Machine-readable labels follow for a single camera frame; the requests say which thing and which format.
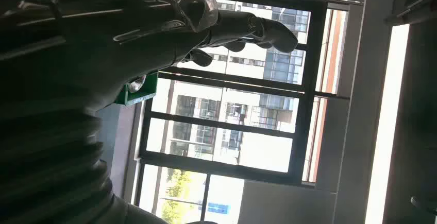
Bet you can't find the green crate with wrapped coils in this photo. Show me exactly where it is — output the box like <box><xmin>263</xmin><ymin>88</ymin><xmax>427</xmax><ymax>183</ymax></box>
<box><xmin>115</xmin><ymin>73</ymin><xmax>159</xmax><ymax>108</ymax></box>

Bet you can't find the bright ceiling light strip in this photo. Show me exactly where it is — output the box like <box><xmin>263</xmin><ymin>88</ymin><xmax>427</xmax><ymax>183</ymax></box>
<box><xmin>363</xmin><ymin>24</ymin><xmax>410</xmax><ymax>224</ymax></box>

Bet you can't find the black window frame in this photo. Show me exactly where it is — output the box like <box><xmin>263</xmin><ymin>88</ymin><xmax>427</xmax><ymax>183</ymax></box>
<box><xmin>134</xmin><ymin>0</ymin><xmax>352</xmax><ymax>224</ymax></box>

